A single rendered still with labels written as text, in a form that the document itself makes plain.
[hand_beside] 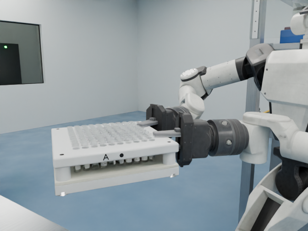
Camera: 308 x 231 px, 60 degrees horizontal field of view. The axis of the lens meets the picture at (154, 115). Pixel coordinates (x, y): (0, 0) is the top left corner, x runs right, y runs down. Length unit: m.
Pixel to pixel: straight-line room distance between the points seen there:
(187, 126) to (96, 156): 0.21
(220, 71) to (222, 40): 4.61
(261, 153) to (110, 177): 0.37
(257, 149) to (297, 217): 0.32
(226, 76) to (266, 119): 0.47
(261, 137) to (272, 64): 0.32
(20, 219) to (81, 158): 0.27
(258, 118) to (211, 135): 0.12
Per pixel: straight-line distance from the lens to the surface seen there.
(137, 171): 0.54
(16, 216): 0.74
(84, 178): 0.52
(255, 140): 0.68
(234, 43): 5.56
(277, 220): 0.93
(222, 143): 0.62
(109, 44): 6.64
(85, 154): 0.50
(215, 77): 1.10
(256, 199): 0.99
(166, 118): 0.74
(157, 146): 0.54
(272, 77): 0.93
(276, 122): 0.65
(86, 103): 6.28
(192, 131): 0.60
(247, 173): 1.77
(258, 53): 1.07
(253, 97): 1.65
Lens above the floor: 1.23
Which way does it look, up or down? 11 degrees down
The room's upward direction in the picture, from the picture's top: straight up
